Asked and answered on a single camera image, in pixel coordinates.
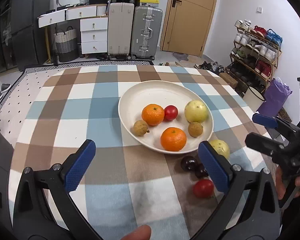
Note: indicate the black side table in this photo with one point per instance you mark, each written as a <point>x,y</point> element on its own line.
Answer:
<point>6,153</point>

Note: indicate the yellow guava front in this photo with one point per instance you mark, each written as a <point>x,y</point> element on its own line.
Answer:
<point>196,111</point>

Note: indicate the left hand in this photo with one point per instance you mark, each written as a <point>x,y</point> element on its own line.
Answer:
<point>141,233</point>

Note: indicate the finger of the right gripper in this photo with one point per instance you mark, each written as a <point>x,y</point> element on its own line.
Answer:
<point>286,129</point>
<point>274,149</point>

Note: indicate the wooden door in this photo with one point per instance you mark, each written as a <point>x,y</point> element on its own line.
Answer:
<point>186,26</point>

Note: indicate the orange mandarin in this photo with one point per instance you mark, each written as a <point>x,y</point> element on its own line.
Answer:
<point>173,139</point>
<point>153,114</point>

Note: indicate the red cherry tomato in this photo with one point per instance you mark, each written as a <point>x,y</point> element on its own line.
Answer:
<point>203,188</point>
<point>171,113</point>

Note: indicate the right hand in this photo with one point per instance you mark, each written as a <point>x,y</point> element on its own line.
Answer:
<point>280,187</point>

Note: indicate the black refrigerator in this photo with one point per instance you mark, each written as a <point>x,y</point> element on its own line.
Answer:
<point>28,40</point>

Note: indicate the silver aluminium suitcase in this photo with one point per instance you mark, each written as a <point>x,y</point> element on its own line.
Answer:
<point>145,32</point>

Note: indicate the cream round plate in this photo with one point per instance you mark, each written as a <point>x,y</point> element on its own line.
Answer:
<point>162,93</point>

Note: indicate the purple bag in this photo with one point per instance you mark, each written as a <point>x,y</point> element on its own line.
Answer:
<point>276,95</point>

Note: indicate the grey slippers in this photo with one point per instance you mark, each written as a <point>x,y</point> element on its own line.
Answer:
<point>4,88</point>

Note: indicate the beige suitcase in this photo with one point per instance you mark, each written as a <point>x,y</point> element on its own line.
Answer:
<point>120,21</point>

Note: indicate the yellow-green guava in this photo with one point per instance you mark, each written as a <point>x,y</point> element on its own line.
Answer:
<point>221,147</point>

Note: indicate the checkered tablecloth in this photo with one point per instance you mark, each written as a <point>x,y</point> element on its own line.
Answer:
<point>126,185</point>

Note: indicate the woven laundry basket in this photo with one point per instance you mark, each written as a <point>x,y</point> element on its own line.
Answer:
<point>66,44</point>

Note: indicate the wooden shoe rack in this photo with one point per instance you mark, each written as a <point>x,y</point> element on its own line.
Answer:
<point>255,56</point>

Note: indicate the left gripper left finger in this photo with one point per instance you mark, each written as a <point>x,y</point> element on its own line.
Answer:
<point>43,208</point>

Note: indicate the white bucket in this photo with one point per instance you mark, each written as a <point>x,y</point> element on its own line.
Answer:
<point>253,98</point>

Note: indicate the yellow shoe box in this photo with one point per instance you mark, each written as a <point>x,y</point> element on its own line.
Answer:
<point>149,3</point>

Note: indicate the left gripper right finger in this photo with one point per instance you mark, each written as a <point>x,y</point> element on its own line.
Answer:
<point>260,217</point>

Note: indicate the brown longan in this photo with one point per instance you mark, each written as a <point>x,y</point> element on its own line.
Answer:
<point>140,128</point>
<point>195,129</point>

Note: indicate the white drawer desk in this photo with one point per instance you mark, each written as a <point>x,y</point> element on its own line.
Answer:
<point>93,25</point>

